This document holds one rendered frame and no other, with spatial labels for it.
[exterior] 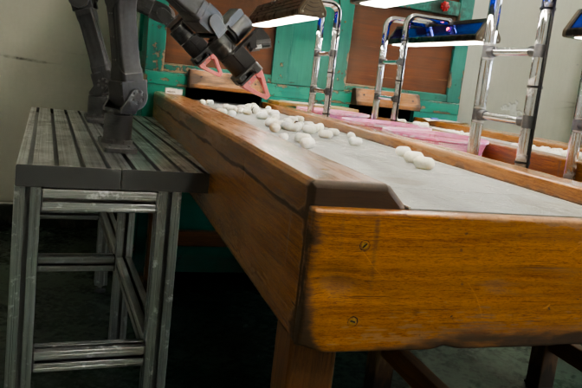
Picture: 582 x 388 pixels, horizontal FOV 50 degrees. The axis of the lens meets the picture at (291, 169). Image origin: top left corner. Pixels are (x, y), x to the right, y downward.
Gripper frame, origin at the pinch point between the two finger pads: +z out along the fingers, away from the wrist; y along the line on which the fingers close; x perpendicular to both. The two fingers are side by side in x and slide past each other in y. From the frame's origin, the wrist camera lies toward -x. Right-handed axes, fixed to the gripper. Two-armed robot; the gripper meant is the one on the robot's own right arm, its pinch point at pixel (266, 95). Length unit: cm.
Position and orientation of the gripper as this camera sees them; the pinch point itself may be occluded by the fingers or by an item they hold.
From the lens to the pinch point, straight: 165.5
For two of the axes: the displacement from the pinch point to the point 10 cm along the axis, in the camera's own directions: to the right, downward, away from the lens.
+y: -3.0, -1.6, 9.4
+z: 6.4, 6.9, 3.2
